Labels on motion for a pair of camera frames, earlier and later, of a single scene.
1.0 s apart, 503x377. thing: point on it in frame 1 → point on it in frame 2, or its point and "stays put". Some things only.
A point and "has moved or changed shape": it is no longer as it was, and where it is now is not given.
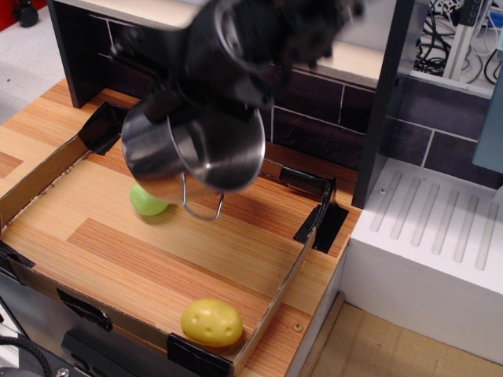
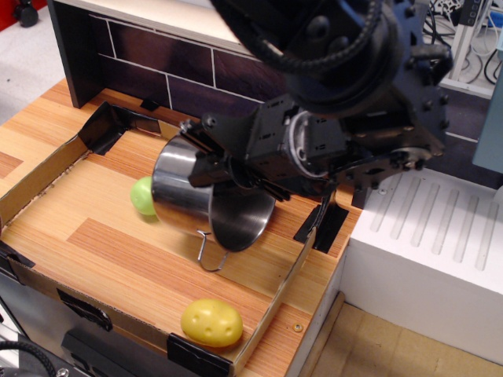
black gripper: (207, 66) → (279, 145)
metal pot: (192, 155) has moved or changed shape
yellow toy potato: (211, 323) stays put
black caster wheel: (26, 13) stays put
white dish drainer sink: (428, 247) stays put
